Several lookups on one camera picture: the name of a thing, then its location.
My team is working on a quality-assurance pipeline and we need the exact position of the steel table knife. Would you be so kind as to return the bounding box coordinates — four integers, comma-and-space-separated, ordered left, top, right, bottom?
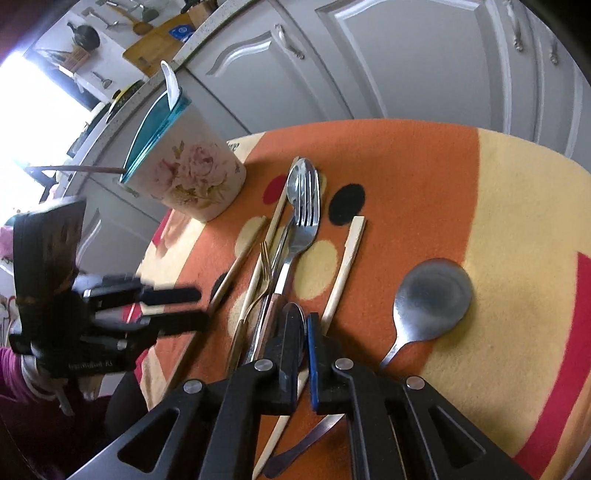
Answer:
263, 414, 345, 479

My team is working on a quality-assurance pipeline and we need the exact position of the brown wooden chopstick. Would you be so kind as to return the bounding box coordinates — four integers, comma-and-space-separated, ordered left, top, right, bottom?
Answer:
207, 216, 269, 317

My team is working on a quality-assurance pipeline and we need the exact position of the large steel spoon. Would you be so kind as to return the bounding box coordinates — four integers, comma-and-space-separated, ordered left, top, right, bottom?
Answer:
379, 258, 473, 370

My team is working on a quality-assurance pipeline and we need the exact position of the white floral utensil holder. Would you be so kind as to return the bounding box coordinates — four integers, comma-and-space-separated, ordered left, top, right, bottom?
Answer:
120, 93, 246, 223

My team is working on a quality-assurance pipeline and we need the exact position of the steel fork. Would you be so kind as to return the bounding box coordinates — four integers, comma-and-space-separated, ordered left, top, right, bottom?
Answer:
245, 160, 321, 363

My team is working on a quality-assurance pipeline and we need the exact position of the orange patterned table cloth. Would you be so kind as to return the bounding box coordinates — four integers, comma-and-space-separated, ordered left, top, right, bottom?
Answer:
139, 120, 590, 479

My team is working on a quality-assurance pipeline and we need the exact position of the wooden cutting board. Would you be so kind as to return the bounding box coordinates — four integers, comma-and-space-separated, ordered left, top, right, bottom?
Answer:
122, 13, 195, 77

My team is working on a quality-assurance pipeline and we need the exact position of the grey cabinet door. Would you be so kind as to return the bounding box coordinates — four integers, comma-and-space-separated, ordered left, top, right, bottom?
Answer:
183, 1, 353, 133
283, 1, 537, 140
527, 10, 591, 169

